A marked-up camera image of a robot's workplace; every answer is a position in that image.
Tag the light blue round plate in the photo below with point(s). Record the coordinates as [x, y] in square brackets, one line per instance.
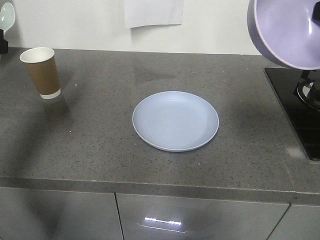
[175, 121]

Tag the grey cabinet door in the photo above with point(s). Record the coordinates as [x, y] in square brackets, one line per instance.
[29, 214]
[146, 217]

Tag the grey cabinet drawer front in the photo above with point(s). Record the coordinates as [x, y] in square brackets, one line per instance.
[300, 222]

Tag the pale green plastic spoon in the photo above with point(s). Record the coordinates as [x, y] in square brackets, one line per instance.
[7, 17]

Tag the purple plastic bowl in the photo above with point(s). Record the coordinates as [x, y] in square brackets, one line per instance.
[284, 33]

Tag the black glass stove top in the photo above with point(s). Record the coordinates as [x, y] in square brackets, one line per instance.
[292, 87]

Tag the white paper sheet on wall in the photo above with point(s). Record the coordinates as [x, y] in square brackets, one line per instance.
[140, 13]

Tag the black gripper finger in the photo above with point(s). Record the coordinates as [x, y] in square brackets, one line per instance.
[3, 43]
[316, 13]

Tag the brown paper cup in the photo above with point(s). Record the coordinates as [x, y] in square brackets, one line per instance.
[41, 66]

